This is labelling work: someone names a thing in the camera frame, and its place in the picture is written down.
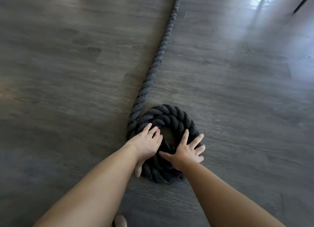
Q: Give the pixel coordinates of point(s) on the person's right forearm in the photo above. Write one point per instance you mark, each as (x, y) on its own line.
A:
(225, 199)

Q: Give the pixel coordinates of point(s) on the person's left hand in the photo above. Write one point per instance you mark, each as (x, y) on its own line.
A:
(144, 144)

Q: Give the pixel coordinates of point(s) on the dark chair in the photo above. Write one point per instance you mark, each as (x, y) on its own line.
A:
(303, 4)

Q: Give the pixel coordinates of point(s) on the person's left forearm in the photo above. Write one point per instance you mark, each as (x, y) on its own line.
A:
(93, 192)

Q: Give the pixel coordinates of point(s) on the person's right hand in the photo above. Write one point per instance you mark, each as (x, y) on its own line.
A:
(186, 155)

